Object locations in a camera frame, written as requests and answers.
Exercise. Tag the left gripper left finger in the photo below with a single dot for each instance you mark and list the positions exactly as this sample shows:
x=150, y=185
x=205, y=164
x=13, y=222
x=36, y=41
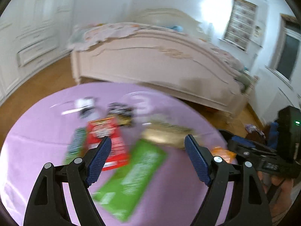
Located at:
x=47, y=205

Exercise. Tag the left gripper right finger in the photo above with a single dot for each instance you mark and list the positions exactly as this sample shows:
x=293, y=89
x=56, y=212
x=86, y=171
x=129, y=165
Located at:
x=248, y=204

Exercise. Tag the person's right hand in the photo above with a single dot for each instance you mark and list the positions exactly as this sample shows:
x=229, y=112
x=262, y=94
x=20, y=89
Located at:
x=284, y=202

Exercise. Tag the orange wrapper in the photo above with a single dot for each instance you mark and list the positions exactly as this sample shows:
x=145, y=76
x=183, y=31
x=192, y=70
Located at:
x=227, y=155

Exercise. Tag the purple round tablecloth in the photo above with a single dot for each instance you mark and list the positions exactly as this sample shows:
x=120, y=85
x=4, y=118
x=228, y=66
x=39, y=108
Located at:
x=41, y=135

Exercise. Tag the bright green wipes pack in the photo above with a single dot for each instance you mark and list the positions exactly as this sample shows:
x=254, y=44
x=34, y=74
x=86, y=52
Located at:
x=123, y=191

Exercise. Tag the clear bottle black cap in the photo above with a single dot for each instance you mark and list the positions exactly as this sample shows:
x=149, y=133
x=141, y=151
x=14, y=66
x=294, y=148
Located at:
x=89, y=114

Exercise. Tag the dark glass window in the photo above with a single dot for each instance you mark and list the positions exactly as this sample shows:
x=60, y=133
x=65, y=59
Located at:
x=289, y=47

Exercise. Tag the beige gold snack bag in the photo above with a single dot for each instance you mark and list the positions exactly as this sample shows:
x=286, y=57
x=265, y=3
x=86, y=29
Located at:
x=164, y=133

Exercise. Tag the patterned window blind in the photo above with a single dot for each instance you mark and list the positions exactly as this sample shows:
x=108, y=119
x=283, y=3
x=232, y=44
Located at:
x=241, y=24

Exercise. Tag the clear plastic lid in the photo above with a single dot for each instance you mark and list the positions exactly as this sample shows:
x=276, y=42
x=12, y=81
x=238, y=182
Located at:
x=147, y=104

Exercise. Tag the floral bed quilt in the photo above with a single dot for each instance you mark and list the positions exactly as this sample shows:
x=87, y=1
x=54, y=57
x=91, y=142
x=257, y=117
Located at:
x=84, y=38

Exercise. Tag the white wardrobe with drawers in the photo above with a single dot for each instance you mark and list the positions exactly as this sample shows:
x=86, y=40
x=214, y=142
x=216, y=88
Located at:
x=34, y=34

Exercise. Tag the cream white bed frame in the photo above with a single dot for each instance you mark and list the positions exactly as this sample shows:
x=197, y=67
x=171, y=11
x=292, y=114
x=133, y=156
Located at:
x=172, y=64

